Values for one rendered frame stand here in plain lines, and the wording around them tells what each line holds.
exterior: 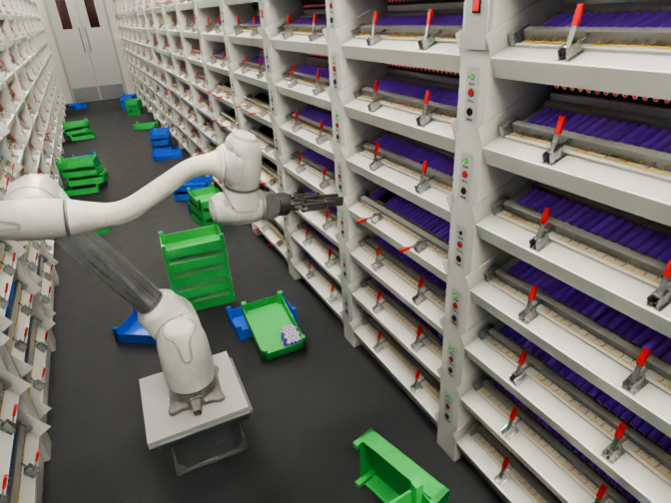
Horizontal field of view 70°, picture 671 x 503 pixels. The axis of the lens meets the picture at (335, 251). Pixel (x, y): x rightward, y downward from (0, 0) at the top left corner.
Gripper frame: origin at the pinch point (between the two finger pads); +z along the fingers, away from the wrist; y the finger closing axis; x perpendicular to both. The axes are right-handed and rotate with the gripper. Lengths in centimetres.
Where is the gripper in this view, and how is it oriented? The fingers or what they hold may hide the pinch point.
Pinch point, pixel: (332, 200)
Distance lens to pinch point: 163.6
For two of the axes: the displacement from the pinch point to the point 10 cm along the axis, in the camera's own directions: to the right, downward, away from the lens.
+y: -4.7, -3.8, 8.0
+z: 8.8, -1.2, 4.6
